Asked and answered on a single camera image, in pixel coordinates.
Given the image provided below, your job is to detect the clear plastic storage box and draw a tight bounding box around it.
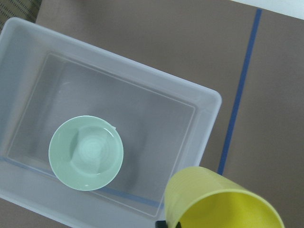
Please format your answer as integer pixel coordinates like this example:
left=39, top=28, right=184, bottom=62
left=0, top=18, right=222, bottom=228

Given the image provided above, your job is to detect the green ceramic bowl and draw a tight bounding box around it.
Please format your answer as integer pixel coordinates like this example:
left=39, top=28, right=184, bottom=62
left=48, top=115, right=124, bottom=191

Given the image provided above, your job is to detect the yellow plastic cup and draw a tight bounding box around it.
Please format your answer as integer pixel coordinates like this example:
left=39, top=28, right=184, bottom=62
left=164, top=167, right=284, bottom=228

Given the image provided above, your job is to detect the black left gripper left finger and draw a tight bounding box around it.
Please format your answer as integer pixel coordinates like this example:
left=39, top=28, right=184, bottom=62
left=155, top=220, right=167, bottom=228

